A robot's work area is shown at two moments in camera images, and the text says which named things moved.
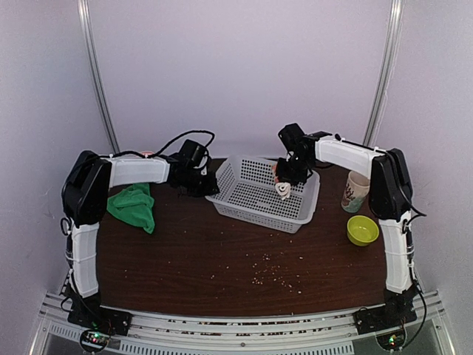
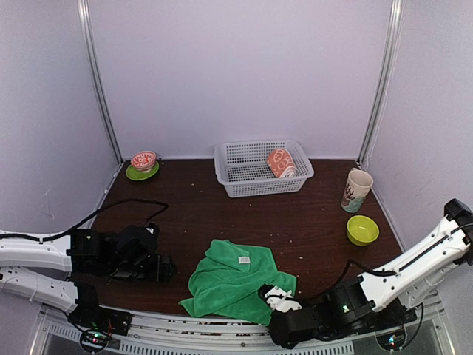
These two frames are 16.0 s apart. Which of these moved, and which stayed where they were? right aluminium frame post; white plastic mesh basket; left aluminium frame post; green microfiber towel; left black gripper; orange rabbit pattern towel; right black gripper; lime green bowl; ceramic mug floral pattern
Moved: white plastic mesh basket; green microfiber towel; left black gripper; right black gripper; orange rabbit pattern towel
Stayed: ceramic mug floral pattern; right aluminium frame post; left aluminium frame post; lime green bowl
